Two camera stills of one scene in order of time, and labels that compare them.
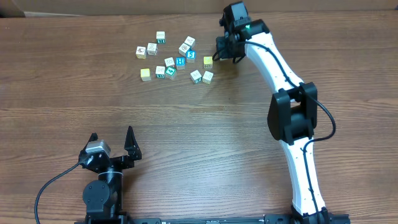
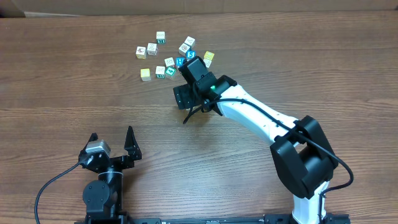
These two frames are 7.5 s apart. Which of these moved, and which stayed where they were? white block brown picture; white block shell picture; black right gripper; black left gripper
Moved: black right gripper
Stayed: white block shell picture; black left gripper; white block brown picture
